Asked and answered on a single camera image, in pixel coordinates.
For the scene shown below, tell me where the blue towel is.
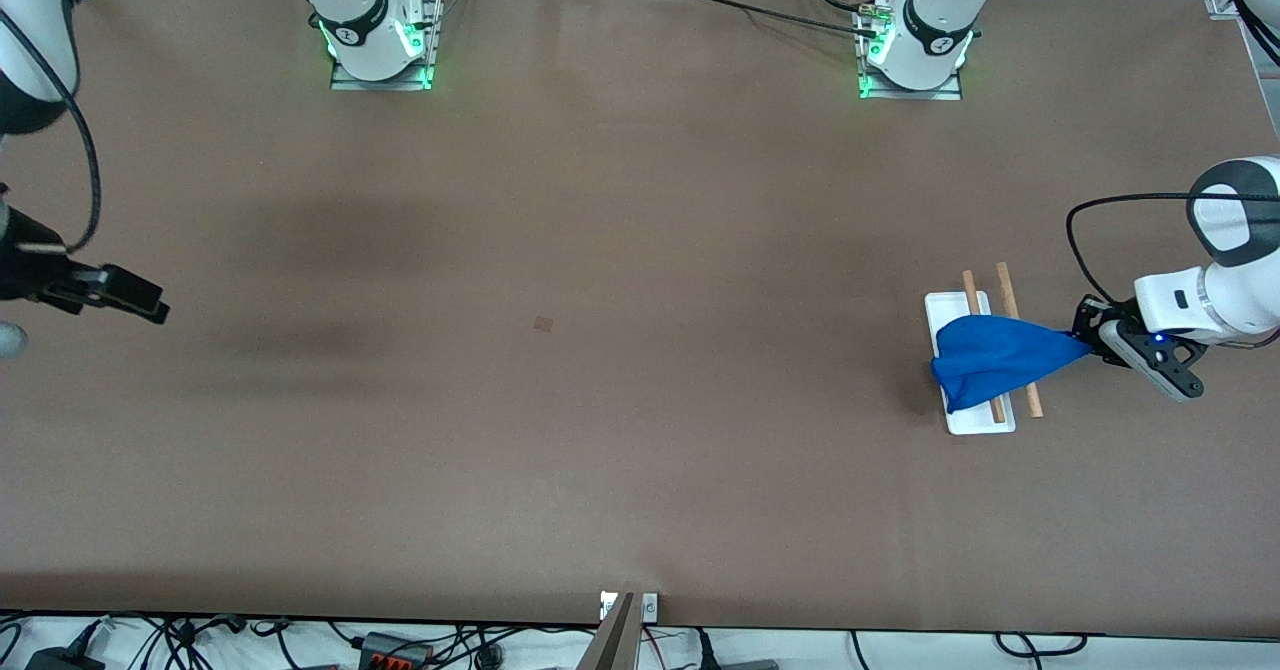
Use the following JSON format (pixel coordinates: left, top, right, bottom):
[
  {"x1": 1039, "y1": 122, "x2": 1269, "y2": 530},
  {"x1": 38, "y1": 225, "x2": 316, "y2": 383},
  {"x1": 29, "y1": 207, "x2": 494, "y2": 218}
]
[{"x1": 931, "y1": 315, "x2": 1094, "y2": 414}]

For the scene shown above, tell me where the black power adapter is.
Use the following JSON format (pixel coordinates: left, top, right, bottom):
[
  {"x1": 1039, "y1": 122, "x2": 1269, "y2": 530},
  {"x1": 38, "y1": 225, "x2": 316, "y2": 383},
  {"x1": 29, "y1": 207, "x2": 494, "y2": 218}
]
[{"x1": 25, "y1": 645, "x2": 106, "y2": 670}]

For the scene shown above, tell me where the red and black connector box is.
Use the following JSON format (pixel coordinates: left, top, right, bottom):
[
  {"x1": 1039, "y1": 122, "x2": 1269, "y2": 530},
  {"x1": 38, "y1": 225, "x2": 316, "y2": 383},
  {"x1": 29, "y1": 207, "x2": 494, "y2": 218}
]
[{"x1": 358, "y1": 632, "x2": 433, "y2": 670}]

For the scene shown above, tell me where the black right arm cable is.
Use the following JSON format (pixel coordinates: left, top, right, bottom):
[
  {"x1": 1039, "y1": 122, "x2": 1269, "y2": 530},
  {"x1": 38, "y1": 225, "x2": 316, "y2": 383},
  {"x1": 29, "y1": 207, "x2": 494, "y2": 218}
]
[{"x1": 0, "y1": 0, "x2": 138, "y2": 254}]

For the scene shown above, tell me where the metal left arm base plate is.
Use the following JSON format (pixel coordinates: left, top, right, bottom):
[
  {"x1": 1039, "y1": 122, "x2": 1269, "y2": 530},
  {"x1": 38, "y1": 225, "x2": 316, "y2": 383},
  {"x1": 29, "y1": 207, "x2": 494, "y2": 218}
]
[{"x1": 857, "y1": 0, "x2": 963, "y2": 101}]

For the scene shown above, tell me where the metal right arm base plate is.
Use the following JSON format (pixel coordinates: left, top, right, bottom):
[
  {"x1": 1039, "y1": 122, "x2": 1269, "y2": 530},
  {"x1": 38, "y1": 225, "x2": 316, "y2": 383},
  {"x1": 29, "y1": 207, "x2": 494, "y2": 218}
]
[{"x1": 330, "y1": 0, "x2": 441, "y2": 91}]

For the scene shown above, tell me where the long black table cable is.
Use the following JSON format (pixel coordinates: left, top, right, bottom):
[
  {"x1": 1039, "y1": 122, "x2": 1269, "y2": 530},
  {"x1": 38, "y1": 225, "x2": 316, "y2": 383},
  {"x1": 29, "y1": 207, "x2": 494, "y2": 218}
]
[{"x1": 648, "y1": 0, "x2": 886, "y2": 39}]

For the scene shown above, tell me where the grey camera post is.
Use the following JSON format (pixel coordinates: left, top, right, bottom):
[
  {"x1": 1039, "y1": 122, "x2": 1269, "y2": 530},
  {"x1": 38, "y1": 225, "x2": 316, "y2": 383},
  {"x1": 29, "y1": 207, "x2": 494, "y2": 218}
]
[{"x1": 578, "y1": 593, "x2": 641, "y2": 670}]

